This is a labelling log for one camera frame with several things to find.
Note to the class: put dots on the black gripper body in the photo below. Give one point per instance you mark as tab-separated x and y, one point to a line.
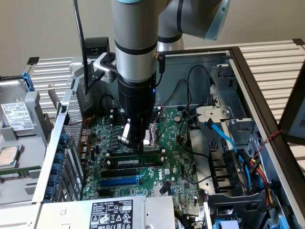
135	100

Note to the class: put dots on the green RAM stick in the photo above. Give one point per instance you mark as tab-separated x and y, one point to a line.
14	174
126	162

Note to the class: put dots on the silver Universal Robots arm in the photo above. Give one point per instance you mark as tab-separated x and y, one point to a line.
133	28

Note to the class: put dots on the silver socket cover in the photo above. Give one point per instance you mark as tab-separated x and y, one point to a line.
164	117

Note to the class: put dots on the CPU socket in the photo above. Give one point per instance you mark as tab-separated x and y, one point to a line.
152	143

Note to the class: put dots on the round coin battery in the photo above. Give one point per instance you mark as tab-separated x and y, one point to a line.
177	117

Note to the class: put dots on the green Dell motherboard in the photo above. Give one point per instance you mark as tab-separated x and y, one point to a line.
171	143

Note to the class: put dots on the long black expansion slot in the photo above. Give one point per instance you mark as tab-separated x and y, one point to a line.
119	173

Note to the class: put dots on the blue expansion slot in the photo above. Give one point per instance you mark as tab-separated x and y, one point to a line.
119	182

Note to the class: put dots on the silver rear port stack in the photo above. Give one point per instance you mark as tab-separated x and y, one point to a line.
85	143

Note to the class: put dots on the open metal PC case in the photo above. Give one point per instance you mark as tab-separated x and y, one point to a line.
181	69

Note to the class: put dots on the small silver chipset heat sink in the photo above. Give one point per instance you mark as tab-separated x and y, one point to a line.
157	190

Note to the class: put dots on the short black expansion slot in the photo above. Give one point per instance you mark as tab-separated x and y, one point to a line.
104	193

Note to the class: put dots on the black box with port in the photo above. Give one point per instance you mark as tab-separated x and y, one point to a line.
97	44

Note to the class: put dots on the blue card retention knob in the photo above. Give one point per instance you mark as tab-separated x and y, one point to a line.
58	169
64	139
52	192
60	158
56	181

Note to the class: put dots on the black power supply label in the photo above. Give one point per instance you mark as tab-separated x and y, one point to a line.
112	214

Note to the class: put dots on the black plastic fan shroud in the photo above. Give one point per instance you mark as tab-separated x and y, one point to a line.
221	167

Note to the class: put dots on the silver metal disk bay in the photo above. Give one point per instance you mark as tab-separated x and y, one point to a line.
238	124

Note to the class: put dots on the grey parts rack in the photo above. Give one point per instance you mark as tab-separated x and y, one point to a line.
35	152

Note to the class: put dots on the silver power supply unit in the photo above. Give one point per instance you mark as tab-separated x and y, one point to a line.
71	214

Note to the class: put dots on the blue disk carrier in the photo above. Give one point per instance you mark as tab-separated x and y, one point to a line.
29	82

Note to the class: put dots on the black table end cap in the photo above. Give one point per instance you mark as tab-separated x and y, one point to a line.
33	60
299	41

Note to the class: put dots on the silver hard disk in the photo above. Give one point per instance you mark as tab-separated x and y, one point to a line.
16	114

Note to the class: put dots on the silver CPU chip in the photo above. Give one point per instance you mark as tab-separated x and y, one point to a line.
8	155

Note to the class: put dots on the blue plastic tab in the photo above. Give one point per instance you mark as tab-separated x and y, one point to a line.
226	225

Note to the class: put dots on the black case side panel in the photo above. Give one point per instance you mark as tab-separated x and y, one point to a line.
293	107

